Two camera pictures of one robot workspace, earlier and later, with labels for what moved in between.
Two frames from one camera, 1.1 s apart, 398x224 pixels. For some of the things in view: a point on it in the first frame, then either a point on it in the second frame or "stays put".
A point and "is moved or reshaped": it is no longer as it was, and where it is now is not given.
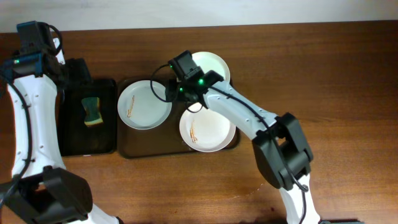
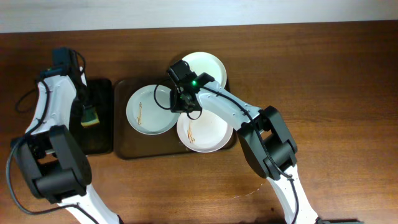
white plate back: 208,61 stays put
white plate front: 205,130 stays put
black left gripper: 78,71 -> 83,107
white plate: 139,107 is moved or reshaped
